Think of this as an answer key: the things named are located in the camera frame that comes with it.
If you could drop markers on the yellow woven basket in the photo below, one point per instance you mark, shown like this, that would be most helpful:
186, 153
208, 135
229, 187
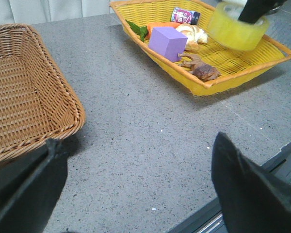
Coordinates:
236, 67

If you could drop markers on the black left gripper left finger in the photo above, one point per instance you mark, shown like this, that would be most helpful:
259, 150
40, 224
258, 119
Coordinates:
30, 188

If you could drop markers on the purple foam cube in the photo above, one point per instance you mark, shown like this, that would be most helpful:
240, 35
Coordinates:
168, 42

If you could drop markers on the bread roll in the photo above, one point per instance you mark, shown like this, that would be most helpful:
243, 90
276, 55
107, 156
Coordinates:
194, 34

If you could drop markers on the orange toy carrot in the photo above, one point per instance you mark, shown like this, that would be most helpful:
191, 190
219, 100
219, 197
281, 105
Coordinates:
145, 32

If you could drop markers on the brown toy lion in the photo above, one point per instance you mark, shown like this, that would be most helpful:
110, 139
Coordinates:
198, 68

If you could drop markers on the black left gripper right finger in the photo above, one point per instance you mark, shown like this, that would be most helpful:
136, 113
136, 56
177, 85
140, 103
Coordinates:
252, 199

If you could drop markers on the white curtain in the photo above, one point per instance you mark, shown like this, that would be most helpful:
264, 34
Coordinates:
41, 11

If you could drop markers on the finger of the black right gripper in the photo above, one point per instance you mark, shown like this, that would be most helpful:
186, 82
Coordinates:
255, 9

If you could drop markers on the purple labelled can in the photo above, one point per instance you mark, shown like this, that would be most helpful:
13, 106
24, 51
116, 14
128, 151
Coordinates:
180, 15

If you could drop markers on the brown wicker basket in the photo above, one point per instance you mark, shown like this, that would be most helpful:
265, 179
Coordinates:
36, 101

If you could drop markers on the yellow tape roll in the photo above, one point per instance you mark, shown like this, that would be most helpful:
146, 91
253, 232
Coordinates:
225, 28

